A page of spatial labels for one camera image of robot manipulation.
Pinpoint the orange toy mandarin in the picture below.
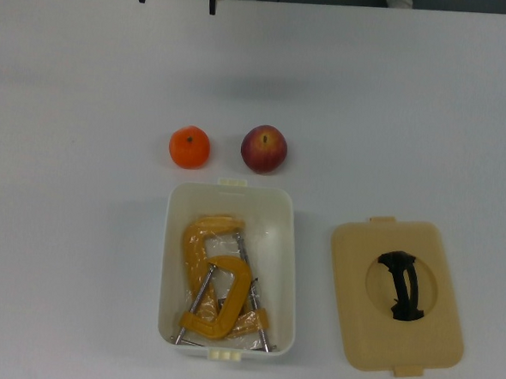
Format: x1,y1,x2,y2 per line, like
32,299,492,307
166,123,212,171

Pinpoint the white plastic container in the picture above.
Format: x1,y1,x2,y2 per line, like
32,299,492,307
154,174,306,366

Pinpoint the red toy apple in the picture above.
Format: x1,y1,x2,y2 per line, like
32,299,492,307
238,123,291,177

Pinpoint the large orange C-clamp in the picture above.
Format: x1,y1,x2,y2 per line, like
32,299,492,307
176,212,286,353

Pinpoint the small orange C-clamp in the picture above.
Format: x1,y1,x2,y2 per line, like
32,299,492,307
169,253,254,351

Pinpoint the beige lid with black handle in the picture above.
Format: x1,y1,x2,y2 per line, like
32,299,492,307
322,213,473,379

